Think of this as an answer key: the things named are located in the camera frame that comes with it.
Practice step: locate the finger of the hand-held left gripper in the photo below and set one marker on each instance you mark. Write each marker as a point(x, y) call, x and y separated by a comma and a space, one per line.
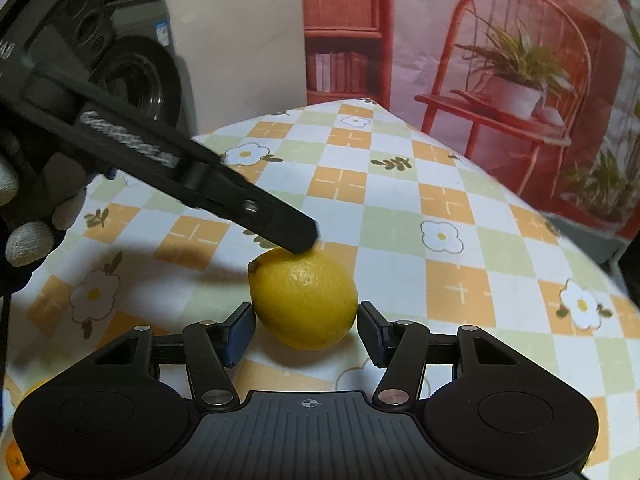
point(260, 215)

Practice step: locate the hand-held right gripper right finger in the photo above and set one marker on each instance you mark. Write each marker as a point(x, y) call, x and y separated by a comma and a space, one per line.
point(372, 332)

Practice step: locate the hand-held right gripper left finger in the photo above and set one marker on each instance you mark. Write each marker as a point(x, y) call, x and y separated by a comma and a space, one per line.
point(240, 332)

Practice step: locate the orange mandarin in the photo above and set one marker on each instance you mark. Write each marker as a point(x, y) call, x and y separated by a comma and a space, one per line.
point(17, 465)

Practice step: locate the person's left hand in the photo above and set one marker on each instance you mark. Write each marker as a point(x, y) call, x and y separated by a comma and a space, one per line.
point(27, 245)

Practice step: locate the grey washing machine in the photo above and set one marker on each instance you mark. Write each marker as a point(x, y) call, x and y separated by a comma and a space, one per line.
point(150, 85)

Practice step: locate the printed pink backdrop cloth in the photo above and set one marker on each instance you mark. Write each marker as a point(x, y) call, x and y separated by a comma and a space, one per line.
point(425, 35)

